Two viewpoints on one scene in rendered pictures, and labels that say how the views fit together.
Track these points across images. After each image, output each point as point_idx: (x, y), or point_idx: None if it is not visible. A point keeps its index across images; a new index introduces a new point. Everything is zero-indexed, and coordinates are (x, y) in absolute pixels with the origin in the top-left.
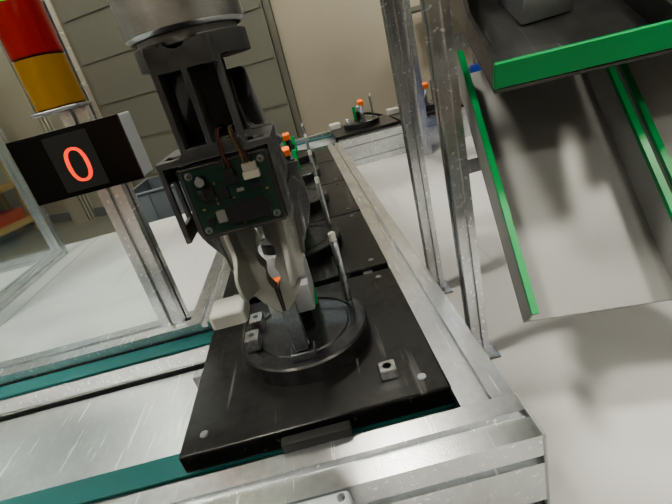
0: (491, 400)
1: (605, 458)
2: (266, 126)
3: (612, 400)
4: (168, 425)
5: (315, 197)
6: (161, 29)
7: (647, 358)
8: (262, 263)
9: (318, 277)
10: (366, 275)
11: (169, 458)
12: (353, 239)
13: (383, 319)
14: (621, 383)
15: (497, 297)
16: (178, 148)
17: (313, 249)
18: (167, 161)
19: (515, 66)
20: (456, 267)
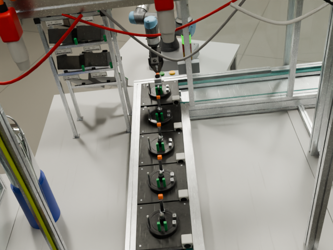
0: (137, 84)
1: (125, 97)
2: (149, 52)
3: (117, 103)
4: (188, 95)
5: (152, 142)
6: (154, 38)
7: (106, 108)
8: (157, 67)
9: (156, 106)
10: (145, 104)
11: (182, 84)
12: (145, 118)
13: (145, 93)
14: (114, 105)
15: (118, 125)
16: (160, 51)
17: (155, 109)
18: (159, 47)
19: None
20: (120, 138)
